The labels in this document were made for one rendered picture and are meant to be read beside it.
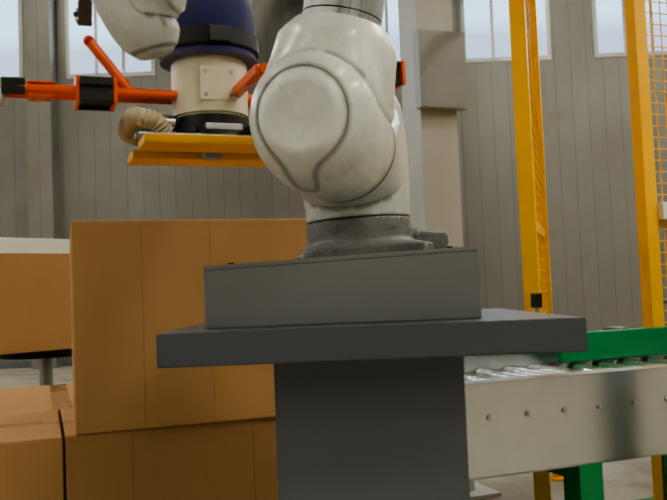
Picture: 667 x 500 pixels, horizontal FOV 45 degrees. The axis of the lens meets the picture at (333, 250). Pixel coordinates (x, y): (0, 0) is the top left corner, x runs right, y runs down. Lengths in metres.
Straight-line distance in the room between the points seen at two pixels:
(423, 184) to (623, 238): 7.59
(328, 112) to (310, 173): 0.08
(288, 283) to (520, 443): 0.84
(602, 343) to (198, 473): 1.37
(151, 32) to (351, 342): 0.62
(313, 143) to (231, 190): 9.17
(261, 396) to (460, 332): 0.75
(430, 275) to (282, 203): 8.97
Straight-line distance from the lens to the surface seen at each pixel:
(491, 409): 1.67
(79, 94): 1.77
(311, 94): 0.89
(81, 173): 10.48
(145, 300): 1.58
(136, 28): 1.31
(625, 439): 1.87
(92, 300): 1.57
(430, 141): 3.10
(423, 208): 3.06
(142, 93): 1.80
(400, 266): 1.01
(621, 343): 2.59
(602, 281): 10.42
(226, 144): 1.69
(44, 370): 3.23
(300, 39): 0.96
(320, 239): 1.13
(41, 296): 3.02
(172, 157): 1.86
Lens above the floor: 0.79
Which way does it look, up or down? 3 degrees up
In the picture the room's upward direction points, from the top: 2 degrees counter-clockwise
